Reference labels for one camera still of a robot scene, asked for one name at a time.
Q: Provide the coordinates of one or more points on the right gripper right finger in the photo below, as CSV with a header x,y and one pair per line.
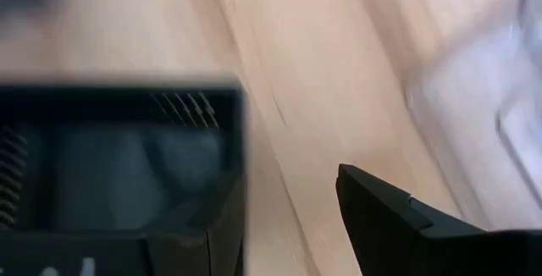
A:
x,y
402,242

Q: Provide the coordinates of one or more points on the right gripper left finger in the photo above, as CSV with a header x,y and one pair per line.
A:
x,y
178,255

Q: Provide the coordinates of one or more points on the clear plastic bin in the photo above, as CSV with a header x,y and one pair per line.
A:
x,y
487,119

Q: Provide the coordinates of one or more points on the black perforated plastic basket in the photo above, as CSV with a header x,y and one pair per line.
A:
x,y
118,106

